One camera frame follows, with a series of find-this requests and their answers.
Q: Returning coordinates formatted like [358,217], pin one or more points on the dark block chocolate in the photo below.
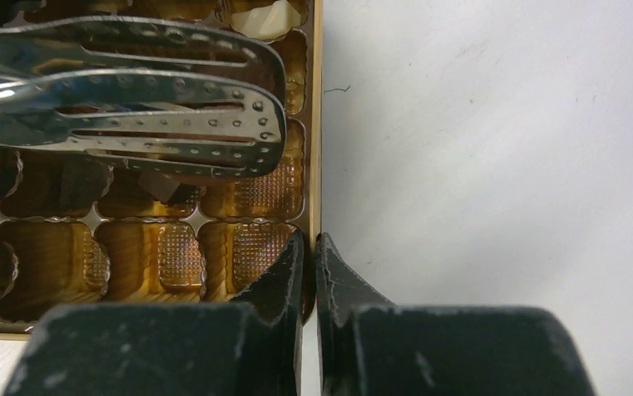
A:
[160,186]

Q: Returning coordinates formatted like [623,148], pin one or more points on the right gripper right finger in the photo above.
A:
[371,346]

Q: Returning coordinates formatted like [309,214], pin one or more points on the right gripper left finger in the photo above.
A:
[248,345]

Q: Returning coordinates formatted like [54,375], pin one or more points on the gold chocolate box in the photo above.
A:
[76,231]

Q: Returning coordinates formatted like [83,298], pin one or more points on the white chocolate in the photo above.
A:
[266,23]

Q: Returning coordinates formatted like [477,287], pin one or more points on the steel serving tongs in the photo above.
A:
[144,94]

